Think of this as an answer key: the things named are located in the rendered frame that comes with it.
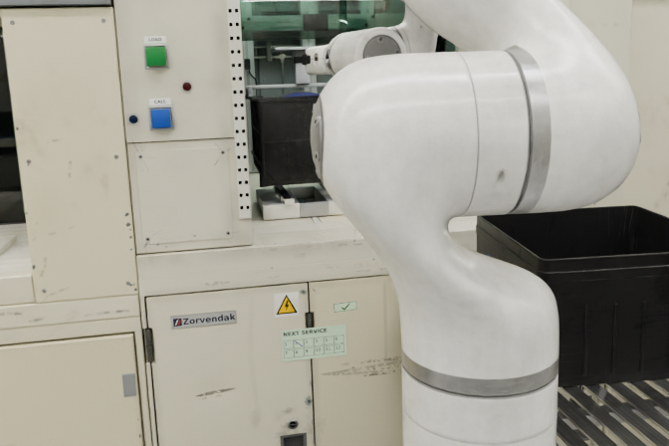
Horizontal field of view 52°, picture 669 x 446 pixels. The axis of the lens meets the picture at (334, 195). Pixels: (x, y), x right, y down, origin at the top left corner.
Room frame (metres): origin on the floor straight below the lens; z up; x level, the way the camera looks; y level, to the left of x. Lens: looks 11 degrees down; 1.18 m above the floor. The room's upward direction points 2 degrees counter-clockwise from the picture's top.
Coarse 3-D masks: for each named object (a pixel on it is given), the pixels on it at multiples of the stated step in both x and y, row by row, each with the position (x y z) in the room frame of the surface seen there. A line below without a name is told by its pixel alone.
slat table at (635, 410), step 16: (592, 384) 0.82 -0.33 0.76; (608, 384) 0.81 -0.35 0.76; (640, 384) 0.81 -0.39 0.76; (656, 384) 0.81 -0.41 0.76; (560, 400) 0.78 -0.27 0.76; (576, 400) 0.78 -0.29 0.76; (592, 400) 0.77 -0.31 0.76; (608, 400) 0.77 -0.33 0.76; (640, 400) 0.77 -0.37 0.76; (656, 400) 0.77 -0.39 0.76; (560, 416) 0.75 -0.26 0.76; (576, 416) 0.74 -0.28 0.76; (592, 416) 0.74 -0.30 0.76; (608, 416) 0.74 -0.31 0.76; (624, 416) 0.73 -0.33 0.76; (640, 416) 0.76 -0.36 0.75; (656, 416) 0.73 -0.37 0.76; (560, 432) 0.70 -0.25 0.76; (592, 432) 0.70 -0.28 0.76; (624, 432) 0.70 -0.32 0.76; (640, 432) 0.70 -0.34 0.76; (656, 432) 0.70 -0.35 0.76
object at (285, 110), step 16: (288, 48) 1.43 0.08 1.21; (304, 48) 1.43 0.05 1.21; (304, 80) 1.46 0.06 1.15; (304, 96) 1.37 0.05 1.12; (256, 112) 1.39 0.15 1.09; (272, 112) 1.36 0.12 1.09; (288, 112) 1.37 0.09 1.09; (304, 112) 1.37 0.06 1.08; (256, 128) 1.41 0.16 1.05; (272, 128) 1.36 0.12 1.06; (288, 128) 1.37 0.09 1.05; (304, 128) 1.37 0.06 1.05; (256, 144) 1.44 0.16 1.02; (272, 144) 1.36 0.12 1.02; (288, 144) 1.37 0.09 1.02; (304, 144) 1.37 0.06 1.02; (256, 160) 1.46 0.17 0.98; (272, 160) 1.36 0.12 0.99; (288, 160) 1.37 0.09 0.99; (304, 160) 1.37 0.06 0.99; (272, 176) 1.36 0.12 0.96; (288, 176) 1.37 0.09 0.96; (304, 176) 1.37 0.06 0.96
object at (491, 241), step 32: (480, 224) 1.05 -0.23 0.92; (512, 224) 1.08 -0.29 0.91; (544, 224) 1.09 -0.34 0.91; (576, 224) 1.09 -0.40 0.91; (608, 224) 1.10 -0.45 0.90; (640, 224) 1.08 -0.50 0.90; (512, 256) 0.90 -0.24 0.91; (544, 256) 1.09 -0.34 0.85; (576, 256) 1.09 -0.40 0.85; (608, 256) 0.82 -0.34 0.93; (640, 256) 0.82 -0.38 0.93; (576, 288) 0.81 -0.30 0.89; (608, 288) 0.82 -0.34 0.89; (640, 288) 0.82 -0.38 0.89; (576, 320) 0.81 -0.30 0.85; (608, 320) 0.82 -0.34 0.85; (640, 320) 0.82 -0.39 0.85; (576, 352) 0.81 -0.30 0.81; (608, 352) 0.82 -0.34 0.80; (640, 352) 0.82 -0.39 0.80; (576, 384) 0.81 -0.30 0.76
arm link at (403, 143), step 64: (384, 64) 0.47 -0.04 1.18; (448, 64) 0.47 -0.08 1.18; (512, 64) 0.47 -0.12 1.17; (320, 128) 0.46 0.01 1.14; (384, 128) 0.44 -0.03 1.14; (448, 128) 0.44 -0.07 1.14; (512, 128) 0.44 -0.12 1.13; (384, 192) 0.43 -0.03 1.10; (448, 192) 0.44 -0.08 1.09; (512, 192) 0.45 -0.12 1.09; (384, 256) 0.46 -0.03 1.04; (448, 256) 0.45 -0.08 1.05; (448, 320) 0.45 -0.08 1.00; (512, 320) 0.44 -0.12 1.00; (448, 384) 0.45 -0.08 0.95; (512, 384) 0.44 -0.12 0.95
